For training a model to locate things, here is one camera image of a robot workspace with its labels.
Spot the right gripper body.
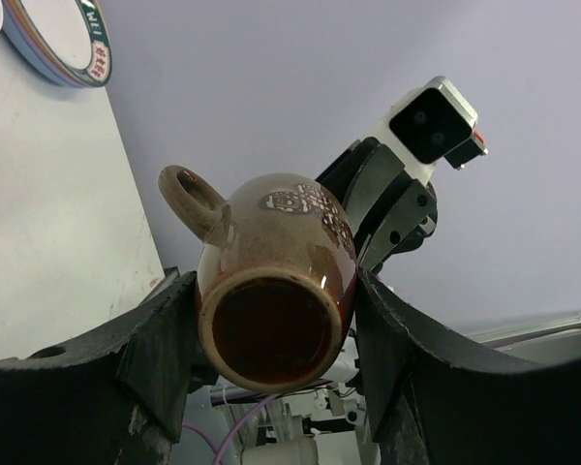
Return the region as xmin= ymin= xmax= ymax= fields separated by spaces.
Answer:
xmin=316 ymin=137 xmax=438 ymax=271

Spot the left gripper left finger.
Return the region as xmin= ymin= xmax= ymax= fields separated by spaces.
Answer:
xmin=0 ymin=272 xmax=196 ymax=464

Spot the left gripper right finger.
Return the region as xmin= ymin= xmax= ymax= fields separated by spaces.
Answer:
xmin=355 ymin=272 xmax=581 ymax=464

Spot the brown striped mug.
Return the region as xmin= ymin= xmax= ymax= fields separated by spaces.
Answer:
xmin=158 ymin=165 xmax=356 ymax=393

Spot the dark green plate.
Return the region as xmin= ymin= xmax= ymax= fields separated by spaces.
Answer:
xmin=15 ymin=0 xmax=113 ymax=88

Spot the blue plate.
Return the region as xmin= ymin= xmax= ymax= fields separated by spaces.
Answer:
xmin=2 ymin=1 xmax=84 ymax=88

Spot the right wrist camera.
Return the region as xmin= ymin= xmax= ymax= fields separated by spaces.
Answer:
xmin=365 ymin=76 xmax=488 ymax=185

